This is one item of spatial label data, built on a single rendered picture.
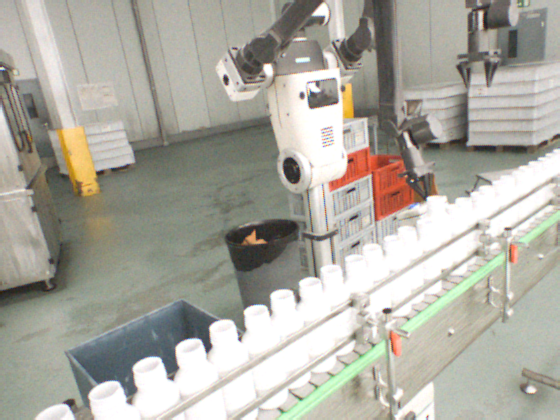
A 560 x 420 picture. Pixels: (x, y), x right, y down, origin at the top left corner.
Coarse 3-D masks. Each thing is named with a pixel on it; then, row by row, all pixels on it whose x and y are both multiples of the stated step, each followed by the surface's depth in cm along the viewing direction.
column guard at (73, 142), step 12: (60, 132) 725; (72, 132) 729; (84, 132) 742; (60, 144) 744; (72, 144) 732; (84, 144) 744; (72, 156) 735; (84, 156) 747; (72, 168) 740; (84, 168) 750; (72, 180) 759; (84, 180) 753; (96, 180) 766; (84, 192) 756; (96, 192) 768
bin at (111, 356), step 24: (168, 312) 124; (192, 312) 123; (96, 336) 112; (120, 336) 116; (144, 336) 121; (168, 336) 126; (192, 336) 129; (72, 360) 104; (96, 360) 113; (120, 360) 117; (168, 360) 127; (96, 384) 94; (120, 384) 118
